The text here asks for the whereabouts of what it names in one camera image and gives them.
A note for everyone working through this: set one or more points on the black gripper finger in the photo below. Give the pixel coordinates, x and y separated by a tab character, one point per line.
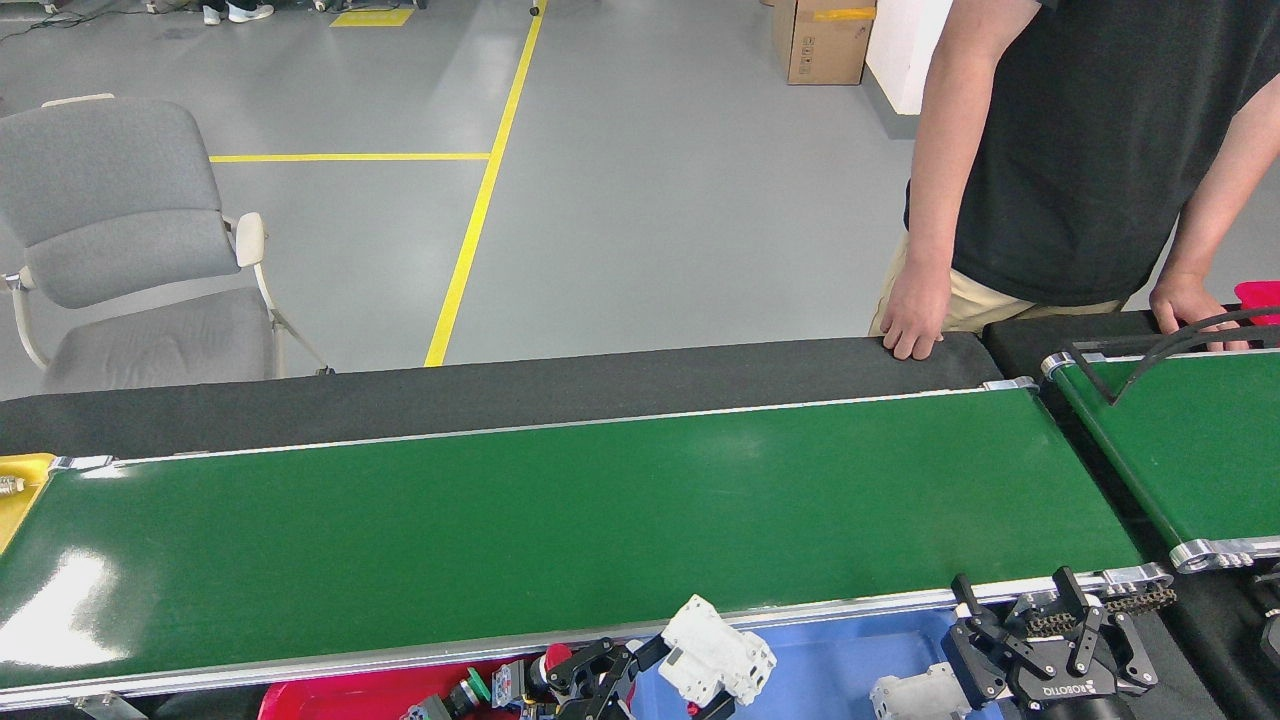
600	665
712	710

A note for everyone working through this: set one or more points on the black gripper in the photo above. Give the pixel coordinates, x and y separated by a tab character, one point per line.
1075	700

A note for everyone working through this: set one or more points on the red mushroom push button switch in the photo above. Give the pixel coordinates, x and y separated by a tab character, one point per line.
557	657

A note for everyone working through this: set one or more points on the white circuit breaker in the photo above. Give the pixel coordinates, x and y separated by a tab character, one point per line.
715	655
915	697

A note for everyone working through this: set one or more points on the person's left forearm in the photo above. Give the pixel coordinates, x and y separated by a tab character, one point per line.
1218	200

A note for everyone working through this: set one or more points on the person's right forearm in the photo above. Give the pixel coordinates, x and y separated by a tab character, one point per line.
945	190

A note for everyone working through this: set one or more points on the long green conveyor belt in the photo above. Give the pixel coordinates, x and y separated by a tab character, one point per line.
600	520

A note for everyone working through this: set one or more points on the green infeed conveyor belt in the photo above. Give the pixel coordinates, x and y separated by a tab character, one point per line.
1200	450

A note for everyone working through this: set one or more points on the red tray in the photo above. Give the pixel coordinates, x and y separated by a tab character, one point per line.
1262	300

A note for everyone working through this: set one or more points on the yellow tray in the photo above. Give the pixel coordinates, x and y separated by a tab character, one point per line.
12	510

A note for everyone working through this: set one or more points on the person's right hand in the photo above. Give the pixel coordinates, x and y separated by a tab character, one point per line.
918	310

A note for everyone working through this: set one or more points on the person's left hand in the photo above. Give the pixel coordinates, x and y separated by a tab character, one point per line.
1190	300

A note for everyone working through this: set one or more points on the blue plastic bin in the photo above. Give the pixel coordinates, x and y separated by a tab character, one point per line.
830	660

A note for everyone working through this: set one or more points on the black guide plate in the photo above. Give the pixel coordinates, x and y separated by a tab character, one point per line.
1090	373

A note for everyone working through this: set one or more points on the red plastic bin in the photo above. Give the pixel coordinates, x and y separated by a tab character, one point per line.
330	700

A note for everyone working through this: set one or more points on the person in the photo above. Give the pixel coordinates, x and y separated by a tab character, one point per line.
1090	170

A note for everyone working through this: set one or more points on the cardboard box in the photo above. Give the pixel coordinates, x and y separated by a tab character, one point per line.
820	45

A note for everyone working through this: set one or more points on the white light bulb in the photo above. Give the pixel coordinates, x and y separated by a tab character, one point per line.
8	486

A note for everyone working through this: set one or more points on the grey office chair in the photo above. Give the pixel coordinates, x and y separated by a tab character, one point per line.
110	190

